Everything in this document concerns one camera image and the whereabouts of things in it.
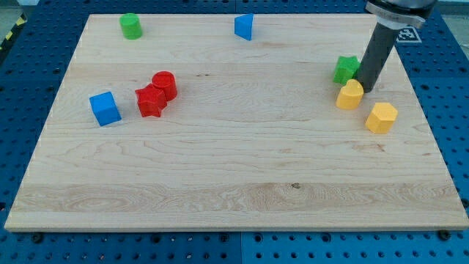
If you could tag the yellow hexagon block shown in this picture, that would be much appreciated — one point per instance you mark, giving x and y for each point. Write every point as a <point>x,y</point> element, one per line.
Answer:
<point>381,118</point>

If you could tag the blue triangle block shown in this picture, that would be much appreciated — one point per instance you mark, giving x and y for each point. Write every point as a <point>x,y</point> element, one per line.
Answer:
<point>243,26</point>

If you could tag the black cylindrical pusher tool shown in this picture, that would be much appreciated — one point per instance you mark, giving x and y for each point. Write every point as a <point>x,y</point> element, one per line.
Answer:
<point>375,56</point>

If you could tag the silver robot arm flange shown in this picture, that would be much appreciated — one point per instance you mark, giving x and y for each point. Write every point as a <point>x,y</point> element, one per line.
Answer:
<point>408,12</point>

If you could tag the yellow heart block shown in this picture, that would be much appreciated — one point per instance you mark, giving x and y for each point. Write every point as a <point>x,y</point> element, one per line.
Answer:
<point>350,95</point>

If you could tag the green star block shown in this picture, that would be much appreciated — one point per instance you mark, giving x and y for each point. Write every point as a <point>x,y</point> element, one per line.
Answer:
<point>345,69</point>

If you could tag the green cylinder block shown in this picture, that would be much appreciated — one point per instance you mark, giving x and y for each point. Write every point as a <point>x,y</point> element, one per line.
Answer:
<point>130,26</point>

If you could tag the blue cube block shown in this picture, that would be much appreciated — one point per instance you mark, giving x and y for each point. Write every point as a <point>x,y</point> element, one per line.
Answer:
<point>104,108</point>

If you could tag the white fiducial marker tag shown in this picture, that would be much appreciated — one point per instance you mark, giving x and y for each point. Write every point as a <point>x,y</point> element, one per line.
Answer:
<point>408,35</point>

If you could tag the red cylinder block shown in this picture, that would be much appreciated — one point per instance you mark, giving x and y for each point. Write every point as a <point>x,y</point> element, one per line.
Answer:
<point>165,81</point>

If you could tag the red star block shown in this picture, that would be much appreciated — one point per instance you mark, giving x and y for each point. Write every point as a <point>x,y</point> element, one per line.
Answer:
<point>151,101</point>

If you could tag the wooden board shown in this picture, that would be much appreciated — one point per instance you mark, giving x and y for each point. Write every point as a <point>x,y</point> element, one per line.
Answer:
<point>253,140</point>

